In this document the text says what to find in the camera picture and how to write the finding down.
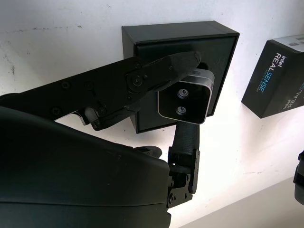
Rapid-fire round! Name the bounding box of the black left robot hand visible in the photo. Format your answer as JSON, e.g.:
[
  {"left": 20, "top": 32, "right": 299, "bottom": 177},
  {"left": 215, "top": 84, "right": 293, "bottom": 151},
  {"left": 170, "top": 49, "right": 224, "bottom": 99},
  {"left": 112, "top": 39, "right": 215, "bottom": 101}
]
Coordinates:
[{"left": 293, "top": 149, "right": 304, "bottom": 205}]

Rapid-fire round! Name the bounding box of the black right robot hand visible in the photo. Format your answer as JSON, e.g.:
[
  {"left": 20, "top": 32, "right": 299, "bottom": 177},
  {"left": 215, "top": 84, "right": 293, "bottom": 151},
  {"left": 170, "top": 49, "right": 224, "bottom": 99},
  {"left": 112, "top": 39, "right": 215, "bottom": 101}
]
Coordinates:
[{"left": 0, "top": 51, "right": 202, "bottom": 228}]

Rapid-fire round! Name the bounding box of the black RealSense box lid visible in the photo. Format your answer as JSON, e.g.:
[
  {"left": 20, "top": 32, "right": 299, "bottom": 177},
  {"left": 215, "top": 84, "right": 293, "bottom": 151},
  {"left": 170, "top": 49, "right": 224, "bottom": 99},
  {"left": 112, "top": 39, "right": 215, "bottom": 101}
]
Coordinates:
[{"left": 241, "top": 34, "right": 304, "bottom": 119}]

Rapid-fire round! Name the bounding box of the small silver depth camera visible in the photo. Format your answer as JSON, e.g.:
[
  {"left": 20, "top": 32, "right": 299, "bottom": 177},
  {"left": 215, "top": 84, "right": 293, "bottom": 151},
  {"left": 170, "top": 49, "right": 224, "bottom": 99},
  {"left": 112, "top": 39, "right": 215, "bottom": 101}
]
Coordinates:
[{"left": 157, "top": 68, "right": 216, "bottom": 125}]

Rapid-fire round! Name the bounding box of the black camera box base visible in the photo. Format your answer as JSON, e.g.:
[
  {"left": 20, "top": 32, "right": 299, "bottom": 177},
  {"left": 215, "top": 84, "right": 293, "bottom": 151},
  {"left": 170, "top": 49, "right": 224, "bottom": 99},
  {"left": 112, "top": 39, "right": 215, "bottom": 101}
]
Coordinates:
[{"left": 121, "top": 20, "right": 240, "bottom": 135}]

